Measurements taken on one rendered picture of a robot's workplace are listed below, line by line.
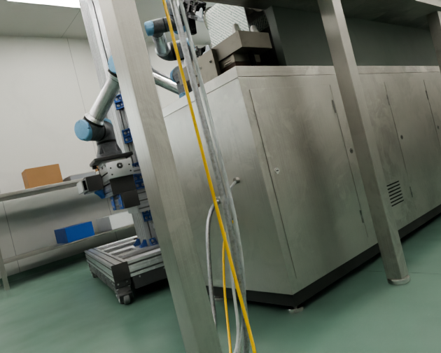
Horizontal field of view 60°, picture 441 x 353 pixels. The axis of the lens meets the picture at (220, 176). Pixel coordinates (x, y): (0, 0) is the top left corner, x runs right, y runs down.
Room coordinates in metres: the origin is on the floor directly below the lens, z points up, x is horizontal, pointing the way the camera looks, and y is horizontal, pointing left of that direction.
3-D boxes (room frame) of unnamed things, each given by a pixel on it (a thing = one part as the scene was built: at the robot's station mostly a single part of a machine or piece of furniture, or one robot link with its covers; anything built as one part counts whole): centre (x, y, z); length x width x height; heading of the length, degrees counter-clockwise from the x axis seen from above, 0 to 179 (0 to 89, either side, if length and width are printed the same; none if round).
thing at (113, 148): (2.28, 0.61, 0.87); 0.15 x 0.15 x 0.10
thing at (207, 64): (1.47, -0.06, 0.96); 0.10 x 0.03 x 0.11; 40
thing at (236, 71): (2.35, -0.90, 0.88); 2.52 x 0.66 x 0.04; 130
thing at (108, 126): (2.27, 0.61, 0.98); 0.13 x 0.12 x 0.14; 160
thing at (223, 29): (1.64, -0.18, 1.11); 0.23 x 0.01 x 0.18; 40
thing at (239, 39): (1.54, -0.12, 1.00); 0.40 x 0.16 x 0.06; 40
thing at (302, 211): (2.34, -0.91, 0.43); 2.52 x 0.64 x 0.86; 130
